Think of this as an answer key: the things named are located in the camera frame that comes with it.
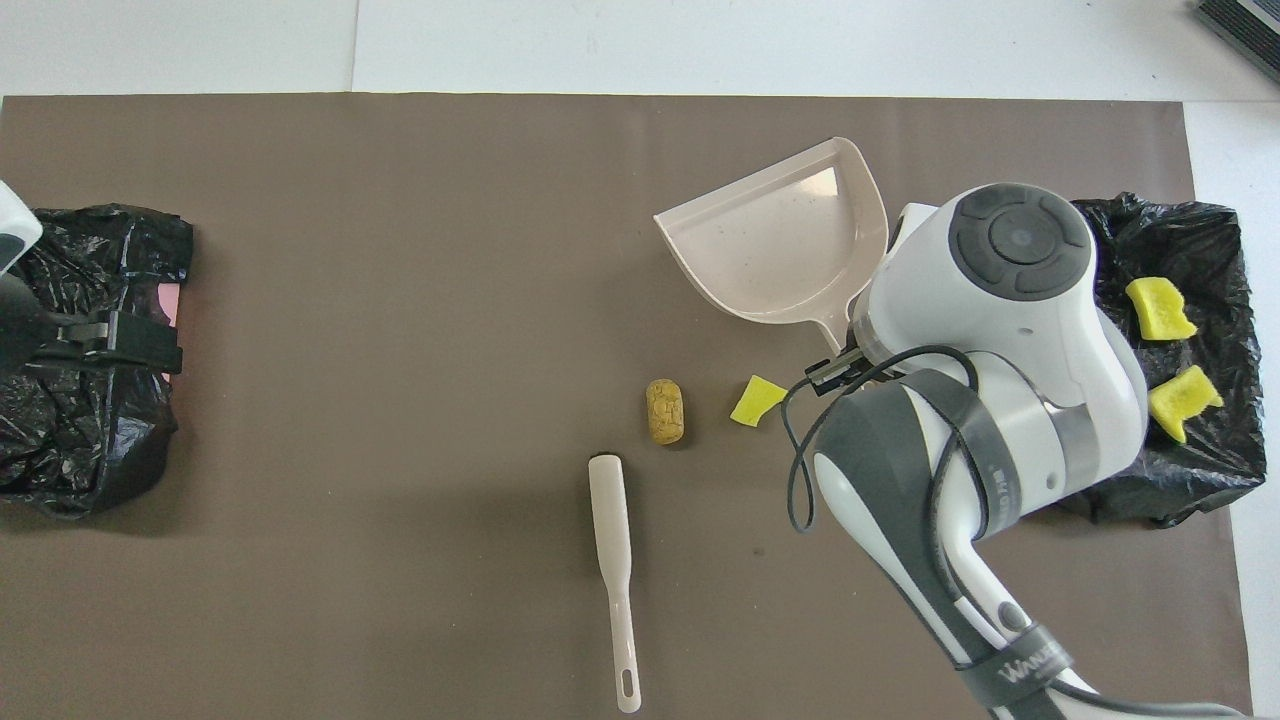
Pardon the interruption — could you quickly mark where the black plastic trash bag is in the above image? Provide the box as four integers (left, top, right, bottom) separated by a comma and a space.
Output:
0, 204, 194, 519
1065, 192, 1268, 529

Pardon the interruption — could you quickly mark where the black velcro cable strap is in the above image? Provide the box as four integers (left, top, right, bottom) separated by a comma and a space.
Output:
905, 370, 1021, 541
955, 625, 1076, 713

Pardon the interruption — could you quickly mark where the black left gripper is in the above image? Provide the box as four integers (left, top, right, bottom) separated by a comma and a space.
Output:
0, 272, 185, 377

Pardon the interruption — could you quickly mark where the dark ribbed device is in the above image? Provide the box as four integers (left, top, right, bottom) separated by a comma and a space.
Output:
1195, 0, 1280, 84

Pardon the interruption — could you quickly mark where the beige plastic dustpan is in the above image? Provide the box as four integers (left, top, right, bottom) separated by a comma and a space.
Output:
654, 137, 890, 357

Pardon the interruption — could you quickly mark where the brown table mat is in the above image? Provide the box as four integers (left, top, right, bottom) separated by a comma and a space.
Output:
0, 93, 1256, 720

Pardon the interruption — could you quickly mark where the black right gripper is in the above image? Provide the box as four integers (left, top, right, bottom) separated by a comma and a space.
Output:
805, 345, 871, 398

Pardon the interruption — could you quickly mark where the pink plastic bin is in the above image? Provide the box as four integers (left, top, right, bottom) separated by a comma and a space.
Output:
158, 283, 183, 383

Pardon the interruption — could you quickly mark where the yellow sponge piece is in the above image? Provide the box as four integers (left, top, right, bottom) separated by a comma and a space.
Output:
1125, 276, 1199, 342
1148, 365, 1225, 445

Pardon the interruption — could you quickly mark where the small yellow sponge wedge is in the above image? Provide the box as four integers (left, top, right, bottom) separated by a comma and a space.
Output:
729, 375, 791, 428

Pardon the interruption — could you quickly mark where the beige brush with black bristles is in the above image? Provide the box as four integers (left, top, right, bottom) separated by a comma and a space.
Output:
588, 453, 643, 715

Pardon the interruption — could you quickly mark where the brown foam cylinder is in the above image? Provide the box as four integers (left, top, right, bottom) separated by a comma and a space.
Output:
645, 378, 687, 447

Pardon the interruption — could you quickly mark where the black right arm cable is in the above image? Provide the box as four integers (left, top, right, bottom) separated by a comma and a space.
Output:
780, 345, 1246, 720

